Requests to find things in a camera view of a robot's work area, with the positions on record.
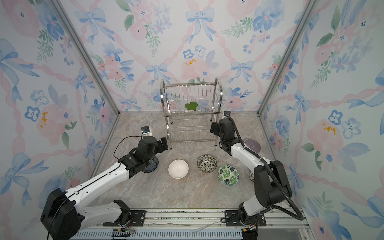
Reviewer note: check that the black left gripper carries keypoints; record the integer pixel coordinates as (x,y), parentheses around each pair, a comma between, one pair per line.
(164,143)

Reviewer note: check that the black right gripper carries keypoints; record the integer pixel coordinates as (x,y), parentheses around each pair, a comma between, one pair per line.
(215,128)

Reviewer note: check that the white bowl orange outside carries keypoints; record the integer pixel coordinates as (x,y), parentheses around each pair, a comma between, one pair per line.
(178,169)

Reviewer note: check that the stainless steel dish rack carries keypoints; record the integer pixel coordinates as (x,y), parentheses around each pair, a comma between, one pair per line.
(185,126)

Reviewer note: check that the green leaf pattern bowl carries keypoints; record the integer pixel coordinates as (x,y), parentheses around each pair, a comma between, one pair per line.
(228,175)

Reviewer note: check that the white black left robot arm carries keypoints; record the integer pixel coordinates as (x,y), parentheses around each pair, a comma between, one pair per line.
(67,212)

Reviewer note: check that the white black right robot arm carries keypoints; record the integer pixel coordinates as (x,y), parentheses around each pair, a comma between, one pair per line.
(271,184)

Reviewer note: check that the green leaf shaped dish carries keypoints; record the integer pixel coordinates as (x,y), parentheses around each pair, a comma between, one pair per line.
(191,106)

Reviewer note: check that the small patterned dish right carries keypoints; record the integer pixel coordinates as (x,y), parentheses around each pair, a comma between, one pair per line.
(251,176)

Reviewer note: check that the dark blue patterned bowl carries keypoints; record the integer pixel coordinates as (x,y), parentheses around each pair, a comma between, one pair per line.
(152,165)

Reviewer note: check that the lilac bowl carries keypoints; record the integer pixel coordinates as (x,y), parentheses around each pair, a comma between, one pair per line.
(254,145)

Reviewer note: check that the white ventilation grille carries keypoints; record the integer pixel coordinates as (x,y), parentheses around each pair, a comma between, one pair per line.
(159,234)

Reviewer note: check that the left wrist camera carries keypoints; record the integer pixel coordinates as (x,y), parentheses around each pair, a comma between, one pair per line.
(146,131)

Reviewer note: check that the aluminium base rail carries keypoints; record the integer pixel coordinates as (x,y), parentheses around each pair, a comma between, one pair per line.
(273,225)

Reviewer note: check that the aluminium corner post right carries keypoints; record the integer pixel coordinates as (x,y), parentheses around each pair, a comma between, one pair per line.
(291,47)

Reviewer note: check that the aluminium corner post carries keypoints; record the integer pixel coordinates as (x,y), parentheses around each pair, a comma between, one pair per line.
(69,27)
(291,47)

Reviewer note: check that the aluminium corner post left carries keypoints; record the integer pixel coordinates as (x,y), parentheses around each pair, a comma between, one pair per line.
(69,27)

